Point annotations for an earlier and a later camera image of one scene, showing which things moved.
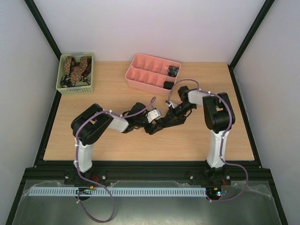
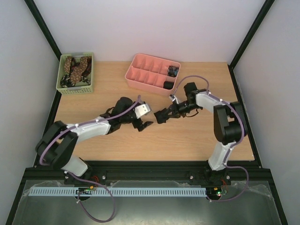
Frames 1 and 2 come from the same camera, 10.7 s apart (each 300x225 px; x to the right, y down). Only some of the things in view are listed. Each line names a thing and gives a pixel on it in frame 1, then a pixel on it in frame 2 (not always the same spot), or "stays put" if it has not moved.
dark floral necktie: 66,81 stays put
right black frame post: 267,5 stays put
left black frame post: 40,20 stays put
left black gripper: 152,129 to 137,124
